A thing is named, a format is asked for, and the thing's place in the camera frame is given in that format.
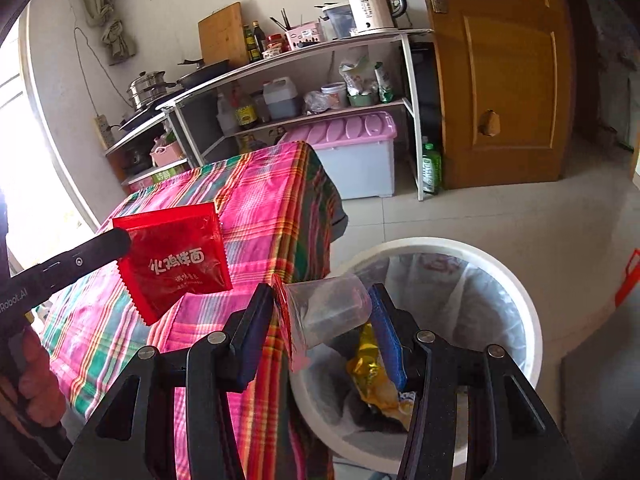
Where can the wooden door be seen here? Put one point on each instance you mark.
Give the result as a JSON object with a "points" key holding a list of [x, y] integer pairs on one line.
{"points": [[506, 74]]}

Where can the person left hand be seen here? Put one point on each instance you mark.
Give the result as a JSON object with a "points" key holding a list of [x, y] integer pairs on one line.
{"points": [[46, 403]]}

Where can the white power strip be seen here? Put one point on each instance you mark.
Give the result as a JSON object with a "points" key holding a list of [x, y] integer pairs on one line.
{"points": [[104, 130]]}

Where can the red noodle sauce packet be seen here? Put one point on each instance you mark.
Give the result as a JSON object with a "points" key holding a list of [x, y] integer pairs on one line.
{"points": [[174, 252]]}

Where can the red lid jelly cup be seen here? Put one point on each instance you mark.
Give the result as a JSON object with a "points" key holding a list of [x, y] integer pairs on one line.
{"points": [[315, 312]]}

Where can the white electric kettle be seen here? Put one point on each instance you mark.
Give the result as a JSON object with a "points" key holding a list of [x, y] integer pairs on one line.
{"points": [[371, 16]]}

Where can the black frying pan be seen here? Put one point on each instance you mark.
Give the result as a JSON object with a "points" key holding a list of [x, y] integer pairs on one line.
{"points": [[204, 72]]}

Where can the pink utensil basket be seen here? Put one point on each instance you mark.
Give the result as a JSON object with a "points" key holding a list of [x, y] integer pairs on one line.
{"points": [[305, 35]]}

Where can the white trash bin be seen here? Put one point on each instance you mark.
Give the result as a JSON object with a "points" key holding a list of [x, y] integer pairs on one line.
{"points": [[453, 289]]}

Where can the white metal shelf rack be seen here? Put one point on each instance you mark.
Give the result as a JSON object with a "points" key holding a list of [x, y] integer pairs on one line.
{"points": [[335, 95]]}

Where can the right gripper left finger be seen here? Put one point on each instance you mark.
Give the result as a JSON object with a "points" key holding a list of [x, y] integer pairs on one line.
{"points": [[223, 362]]}

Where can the yellow sausage stick wrapper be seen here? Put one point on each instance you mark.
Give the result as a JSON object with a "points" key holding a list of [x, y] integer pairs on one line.
{"points": [[375, 388]]}

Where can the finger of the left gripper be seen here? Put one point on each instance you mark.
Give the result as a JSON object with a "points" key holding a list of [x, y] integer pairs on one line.
{"points": [[66, 268]]}

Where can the steel steamer pot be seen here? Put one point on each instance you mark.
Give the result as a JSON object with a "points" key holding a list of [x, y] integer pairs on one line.
{"points": [[147, 87]]}

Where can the pink woven basket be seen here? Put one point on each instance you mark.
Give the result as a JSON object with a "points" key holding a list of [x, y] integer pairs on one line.
{"points": [[164, 153]]}

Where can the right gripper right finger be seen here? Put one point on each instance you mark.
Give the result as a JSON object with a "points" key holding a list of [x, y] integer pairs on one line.
{"points": [[421, 362]]}

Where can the green bottle on floor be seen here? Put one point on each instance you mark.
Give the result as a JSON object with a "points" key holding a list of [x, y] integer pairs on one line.
{"points": [[431, 167]]}

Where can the wooden cutting board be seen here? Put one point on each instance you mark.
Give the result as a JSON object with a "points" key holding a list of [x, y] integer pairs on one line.
{"points": [[222, 37]]}

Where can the white vinegar jug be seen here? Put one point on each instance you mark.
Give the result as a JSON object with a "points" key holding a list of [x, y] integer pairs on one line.
{"points": [[282, 99]]}

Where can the oil bottle yellow label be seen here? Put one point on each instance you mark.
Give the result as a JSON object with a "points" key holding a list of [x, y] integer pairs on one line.
{"points": [[244, 109]]}

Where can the hanging grey cloth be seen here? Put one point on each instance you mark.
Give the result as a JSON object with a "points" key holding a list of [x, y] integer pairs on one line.
{"points": [[101, 14]]}

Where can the pink lid storage box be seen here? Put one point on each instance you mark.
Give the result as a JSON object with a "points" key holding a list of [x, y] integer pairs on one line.
{"points": [[357, 152]]}

